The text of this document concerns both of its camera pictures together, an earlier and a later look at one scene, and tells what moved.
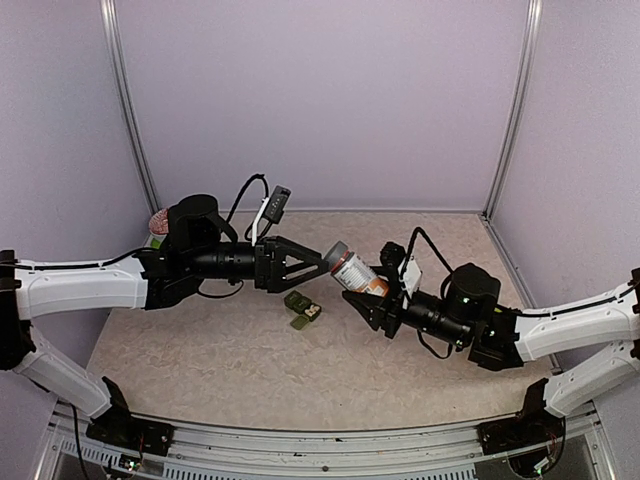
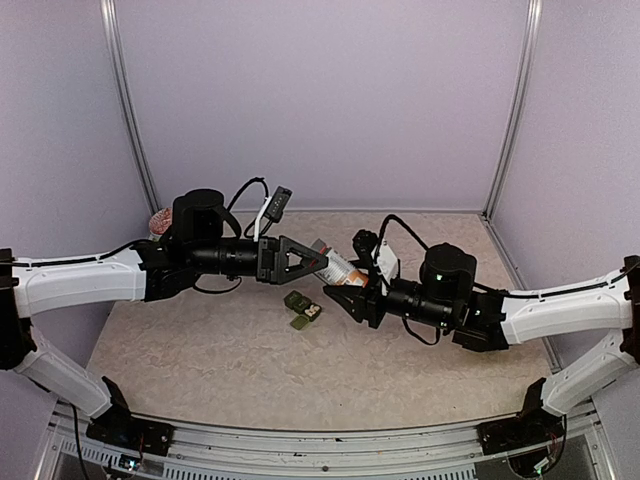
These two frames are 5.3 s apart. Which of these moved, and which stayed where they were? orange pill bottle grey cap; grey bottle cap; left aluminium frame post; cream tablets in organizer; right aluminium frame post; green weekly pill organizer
Moved: orange pill bottle grey cap; grey bottle cap
Stayed: cream tablets in organizer; left aluminium frame post; right aluminium frame post; green weekly pill organizer
